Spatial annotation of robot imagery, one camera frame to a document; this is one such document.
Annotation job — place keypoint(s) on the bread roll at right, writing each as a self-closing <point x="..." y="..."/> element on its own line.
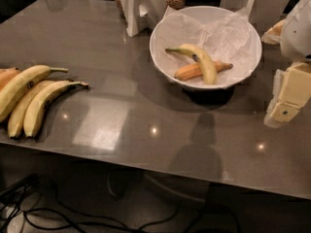
<point x="273" y="35"/>

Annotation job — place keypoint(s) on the orange banana at left edge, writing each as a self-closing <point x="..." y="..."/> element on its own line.
<point x="7" y="75"/>

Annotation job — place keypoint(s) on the white bowl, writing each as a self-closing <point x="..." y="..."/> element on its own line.
<point x="181" y="81"/>

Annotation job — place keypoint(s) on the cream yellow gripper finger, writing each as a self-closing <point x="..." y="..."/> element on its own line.
<point x="291" y="92"/>

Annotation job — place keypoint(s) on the white crumpled paper liner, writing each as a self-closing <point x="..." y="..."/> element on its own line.
<point x="223" y="39"/>

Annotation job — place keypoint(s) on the yellow banana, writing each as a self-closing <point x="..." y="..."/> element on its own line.
<point x="39" y="104"/>
<point x="15" y="124"/>
<point x="14" y="90"/>
<point x="201" y="57"/>

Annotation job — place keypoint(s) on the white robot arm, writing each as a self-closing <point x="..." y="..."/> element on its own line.
<point x="295" y="41"/>

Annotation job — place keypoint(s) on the white box on table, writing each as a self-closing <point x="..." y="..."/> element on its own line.
<point x="142" y="14"/>

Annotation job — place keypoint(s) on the orange ripe banana in bowl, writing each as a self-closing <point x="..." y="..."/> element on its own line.
<point x="193" y="70"/>

